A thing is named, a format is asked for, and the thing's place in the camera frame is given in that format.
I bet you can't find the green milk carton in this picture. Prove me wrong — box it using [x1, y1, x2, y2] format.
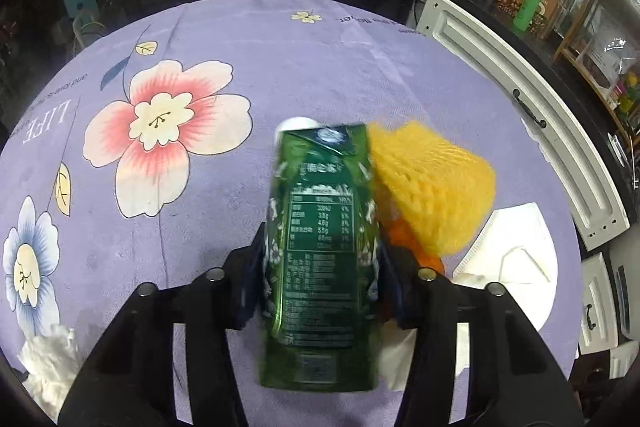
[260, 124, 380, 392]

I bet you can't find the white long drawer front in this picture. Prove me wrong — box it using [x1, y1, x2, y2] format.
[416, 0, 636, 251]

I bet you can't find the white drawer cabinet stack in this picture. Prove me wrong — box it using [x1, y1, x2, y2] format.
[577, 250, 640, 381]

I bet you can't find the wooden desktop shelf rack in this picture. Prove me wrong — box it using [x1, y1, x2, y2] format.
[552, 0, 640, 143]

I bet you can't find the white paper plate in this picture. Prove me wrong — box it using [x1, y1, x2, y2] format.
[452, 202, 558, 329]

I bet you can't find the crumpled white tissue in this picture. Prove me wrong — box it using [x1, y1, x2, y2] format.
[17, 324, 82, 424]

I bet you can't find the yellow foam fruit net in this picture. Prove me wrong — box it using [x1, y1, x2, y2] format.
[367, 120, 497, 257]

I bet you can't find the green plastic bottle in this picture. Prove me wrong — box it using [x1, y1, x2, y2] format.
[513, 0, 541, 31]

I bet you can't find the purple floral tablecloth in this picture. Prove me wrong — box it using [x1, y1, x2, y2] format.
[1, 0, 582, 426]

